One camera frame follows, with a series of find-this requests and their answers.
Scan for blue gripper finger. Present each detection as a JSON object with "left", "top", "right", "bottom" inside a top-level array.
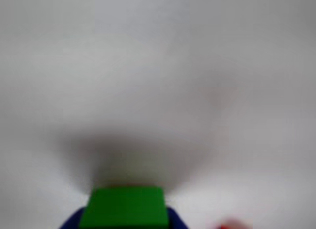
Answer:
[
  {"left": 58, "top": 206, "right": 86, "bottom": 229},
  {"left": 167, "top": 207, "right": 191, "bottom": 229}
]

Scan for green 2x2 brick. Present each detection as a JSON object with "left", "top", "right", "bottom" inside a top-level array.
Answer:
[{"left": 79, "top": 186, "right": 171, "bottom": 229}]

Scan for red 2x2 brick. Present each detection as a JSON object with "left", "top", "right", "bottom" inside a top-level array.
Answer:
[{"left": 214, "top": 221, "right": 247, "bottom": 229}]

